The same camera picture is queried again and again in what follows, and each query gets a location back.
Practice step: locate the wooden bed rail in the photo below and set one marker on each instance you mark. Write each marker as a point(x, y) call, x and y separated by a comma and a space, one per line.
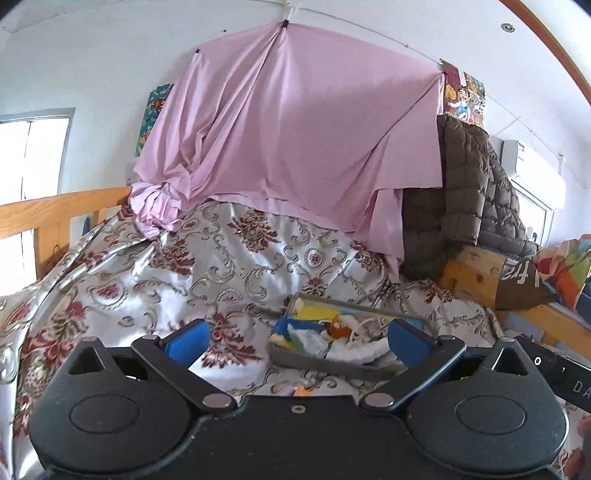
point(60, 207)

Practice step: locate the brown lettered pillow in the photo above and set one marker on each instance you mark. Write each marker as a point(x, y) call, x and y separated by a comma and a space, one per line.
point(517, 286)

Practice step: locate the teal wall poster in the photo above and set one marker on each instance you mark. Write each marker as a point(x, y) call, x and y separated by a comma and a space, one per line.
point(154, 120)

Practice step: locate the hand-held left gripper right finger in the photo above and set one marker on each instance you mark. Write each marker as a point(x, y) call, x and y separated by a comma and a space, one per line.
point(408, 344)

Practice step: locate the floral satin blanket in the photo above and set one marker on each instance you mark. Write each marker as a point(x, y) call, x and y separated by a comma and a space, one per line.
point(161, 286)

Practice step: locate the cartoon wall poster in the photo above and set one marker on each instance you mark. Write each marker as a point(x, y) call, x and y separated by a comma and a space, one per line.
point(466, 99)

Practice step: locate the white grey sock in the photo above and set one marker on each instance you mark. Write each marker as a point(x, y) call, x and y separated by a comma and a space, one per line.
point(360, 353)

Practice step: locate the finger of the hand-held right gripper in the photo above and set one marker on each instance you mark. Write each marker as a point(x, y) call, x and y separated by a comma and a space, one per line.
point(538, 360)

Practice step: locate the brown quilted jacket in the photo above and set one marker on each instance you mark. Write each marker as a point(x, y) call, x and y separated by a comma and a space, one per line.
point(471, 194)

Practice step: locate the orange and white box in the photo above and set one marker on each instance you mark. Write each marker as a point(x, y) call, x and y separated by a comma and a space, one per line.
point(303, 392)

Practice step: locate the person's right hand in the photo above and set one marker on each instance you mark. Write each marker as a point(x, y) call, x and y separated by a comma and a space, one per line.
point(573, 461)

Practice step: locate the wooden bed frame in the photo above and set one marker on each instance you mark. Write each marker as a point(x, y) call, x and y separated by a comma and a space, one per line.
point(471, 272)

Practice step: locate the pink hanging sheet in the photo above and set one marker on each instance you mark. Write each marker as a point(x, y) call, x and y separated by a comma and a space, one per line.
point(300, 129)

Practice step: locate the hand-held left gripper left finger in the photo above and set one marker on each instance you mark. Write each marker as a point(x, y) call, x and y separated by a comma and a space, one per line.
point(189, 345)

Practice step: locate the grey tray with cartoon print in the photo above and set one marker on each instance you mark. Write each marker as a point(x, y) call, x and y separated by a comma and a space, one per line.
point(314, 362)

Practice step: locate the white air conditioner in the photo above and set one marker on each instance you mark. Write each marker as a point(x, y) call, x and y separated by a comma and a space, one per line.
point(535, 177)

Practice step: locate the curved wooden beam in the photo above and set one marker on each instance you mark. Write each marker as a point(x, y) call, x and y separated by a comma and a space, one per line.
point(515, 5)

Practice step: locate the round ceiling light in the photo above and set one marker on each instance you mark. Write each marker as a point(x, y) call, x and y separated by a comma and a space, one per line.
point(508, 27)

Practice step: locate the pastel striped sock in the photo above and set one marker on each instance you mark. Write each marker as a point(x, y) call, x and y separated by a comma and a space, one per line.
point(304, 340)

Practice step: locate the colourful patchwork bag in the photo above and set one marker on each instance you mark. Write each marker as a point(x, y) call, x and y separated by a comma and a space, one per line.
point(568, 267)

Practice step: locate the orange sock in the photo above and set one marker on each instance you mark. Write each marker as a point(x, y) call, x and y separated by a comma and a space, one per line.
point(339, 328)

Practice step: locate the window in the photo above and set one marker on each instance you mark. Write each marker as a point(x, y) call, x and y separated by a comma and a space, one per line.
point(27, 157)

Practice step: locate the white clothesline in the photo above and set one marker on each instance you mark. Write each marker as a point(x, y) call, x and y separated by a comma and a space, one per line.
point(406, 45)

